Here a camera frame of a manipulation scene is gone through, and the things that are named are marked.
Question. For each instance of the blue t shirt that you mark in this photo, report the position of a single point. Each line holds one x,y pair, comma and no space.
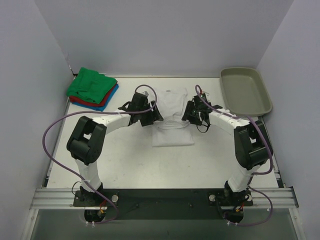
95,106

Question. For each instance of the white t shirt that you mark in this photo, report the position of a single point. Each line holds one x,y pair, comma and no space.
172,131

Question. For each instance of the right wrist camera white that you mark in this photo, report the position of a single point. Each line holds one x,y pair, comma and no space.
206,93

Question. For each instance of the green t shirt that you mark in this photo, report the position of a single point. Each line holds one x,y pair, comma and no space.
90,83

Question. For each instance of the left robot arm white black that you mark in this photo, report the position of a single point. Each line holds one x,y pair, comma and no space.
87,139

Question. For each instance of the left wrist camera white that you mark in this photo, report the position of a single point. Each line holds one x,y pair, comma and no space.
145,93

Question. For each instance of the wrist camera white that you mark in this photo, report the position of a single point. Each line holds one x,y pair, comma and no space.
206,93
145,93

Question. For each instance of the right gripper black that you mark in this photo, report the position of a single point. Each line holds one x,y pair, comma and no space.
191,114

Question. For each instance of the aluminium rail profile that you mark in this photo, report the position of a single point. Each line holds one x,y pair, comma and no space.
58,199

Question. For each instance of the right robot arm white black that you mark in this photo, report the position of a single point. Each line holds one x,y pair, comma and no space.
252,146

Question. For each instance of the red t shirt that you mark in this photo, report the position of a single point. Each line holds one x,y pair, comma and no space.
97,99

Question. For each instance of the grey plastic tray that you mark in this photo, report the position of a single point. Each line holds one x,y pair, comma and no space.
244,92

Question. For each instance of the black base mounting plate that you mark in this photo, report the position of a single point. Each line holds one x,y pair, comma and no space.
162,204

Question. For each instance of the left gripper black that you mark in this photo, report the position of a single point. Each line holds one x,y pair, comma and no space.
150,115

